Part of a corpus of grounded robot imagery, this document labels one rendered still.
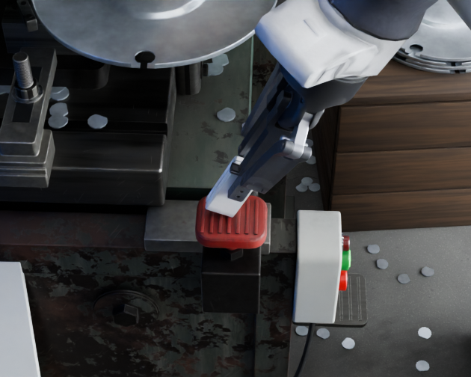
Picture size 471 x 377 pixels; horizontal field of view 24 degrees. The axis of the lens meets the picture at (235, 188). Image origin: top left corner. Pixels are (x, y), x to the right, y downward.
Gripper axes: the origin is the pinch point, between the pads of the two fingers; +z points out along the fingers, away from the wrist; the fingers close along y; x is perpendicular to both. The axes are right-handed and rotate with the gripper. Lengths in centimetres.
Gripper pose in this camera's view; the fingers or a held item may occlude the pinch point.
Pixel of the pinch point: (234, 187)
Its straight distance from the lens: 103.7
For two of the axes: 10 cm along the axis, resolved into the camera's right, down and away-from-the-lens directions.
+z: -4.2, 5.8, 7.0
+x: -9.1, -2.9, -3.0
